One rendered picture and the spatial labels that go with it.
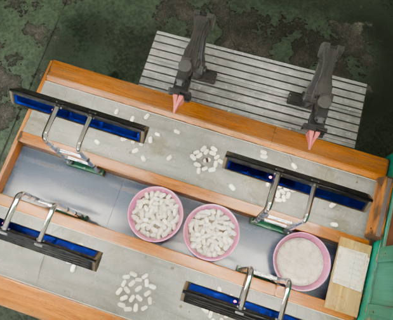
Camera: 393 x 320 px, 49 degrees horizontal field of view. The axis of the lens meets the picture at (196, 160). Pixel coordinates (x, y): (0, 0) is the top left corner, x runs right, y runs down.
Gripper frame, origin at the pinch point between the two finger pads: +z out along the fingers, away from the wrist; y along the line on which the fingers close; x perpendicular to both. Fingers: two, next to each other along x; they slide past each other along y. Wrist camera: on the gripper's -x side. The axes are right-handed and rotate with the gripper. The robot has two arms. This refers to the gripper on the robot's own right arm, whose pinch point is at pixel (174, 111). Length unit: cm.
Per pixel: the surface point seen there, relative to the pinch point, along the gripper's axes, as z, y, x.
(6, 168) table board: 41, -78, 32
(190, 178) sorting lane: 20.6, 12.5, 32.1
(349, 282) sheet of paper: 48, 96, 28
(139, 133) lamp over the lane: 14.7, -10.8, -3.4
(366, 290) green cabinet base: 50, 103, 26
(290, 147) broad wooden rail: -7, 56, 30
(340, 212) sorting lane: 17, 87, 32
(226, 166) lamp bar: 17.6, 28.3, -1.0
